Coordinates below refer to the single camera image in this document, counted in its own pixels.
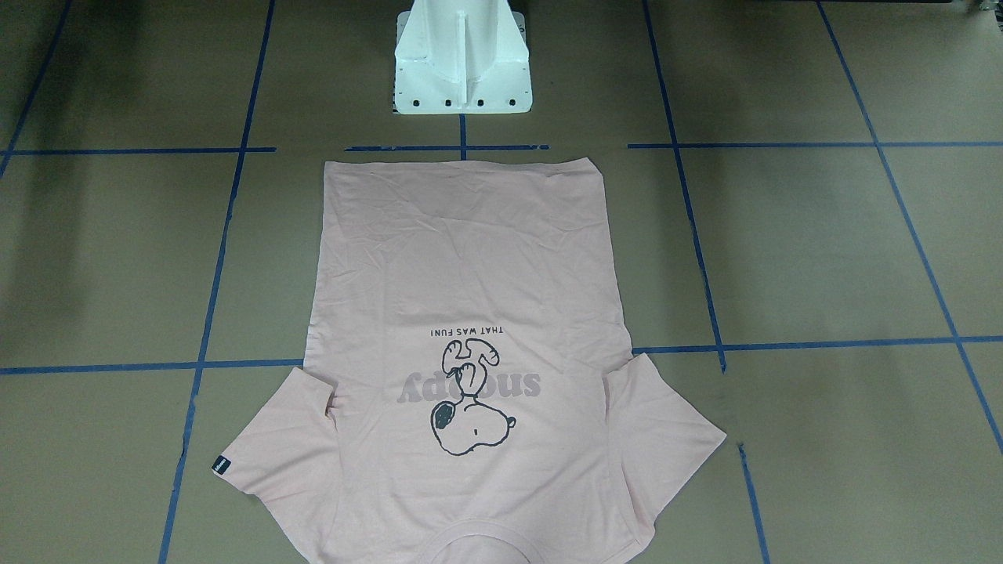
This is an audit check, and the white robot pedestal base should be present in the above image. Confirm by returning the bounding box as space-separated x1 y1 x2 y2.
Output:
392 1 534 115

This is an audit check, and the pink Snoopy t-shirt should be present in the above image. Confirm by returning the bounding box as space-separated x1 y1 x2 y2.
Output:
214 158 725 563

